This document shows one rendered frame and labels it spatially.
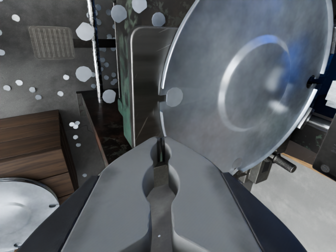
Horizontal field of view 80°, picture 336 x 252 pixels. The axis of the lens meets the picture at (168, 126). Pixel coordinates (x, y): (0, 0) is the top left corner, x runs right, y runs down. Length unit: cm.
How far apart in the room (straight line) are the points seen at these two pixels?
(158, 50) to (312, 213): 188
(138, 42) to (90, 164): 103
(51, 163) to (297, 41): 69
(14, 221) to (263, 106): 78
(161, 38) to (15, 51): 82
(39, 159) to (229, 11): 65
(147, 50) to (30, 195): 66
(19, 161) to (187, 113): 59
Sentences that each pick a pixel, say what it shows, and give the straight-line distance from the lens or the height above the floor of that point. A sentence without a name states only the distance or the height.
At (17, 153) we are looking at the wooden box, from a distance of 76.
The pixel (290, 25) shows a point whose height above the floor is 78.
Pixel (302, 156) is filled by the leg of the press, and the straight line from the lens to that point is 71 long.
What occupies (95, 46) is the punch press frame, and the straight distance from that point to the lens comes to 80.
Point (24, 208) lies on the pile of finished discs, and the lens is 82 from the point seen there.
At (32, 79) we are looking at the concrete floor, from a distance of 100.
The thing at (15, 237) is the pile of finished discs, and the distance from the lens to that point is 91.
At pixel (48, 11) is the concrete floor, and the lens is 97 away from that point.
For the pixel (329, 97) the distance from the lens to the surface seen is 37.
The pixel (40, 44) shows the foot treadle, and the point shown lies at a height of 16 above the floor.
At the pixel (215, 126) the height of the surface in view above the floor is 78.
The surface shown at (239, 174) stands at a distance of 37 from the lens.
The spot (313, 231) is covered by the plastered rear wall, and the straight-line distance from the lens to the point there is 206.
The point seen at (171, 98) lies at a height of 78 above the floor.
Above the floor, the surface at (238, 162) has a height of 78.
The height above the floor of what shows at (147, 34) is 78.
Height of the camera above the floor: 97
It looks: 52 degrees down
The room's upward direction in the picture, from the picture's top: 133 degrees clockwise
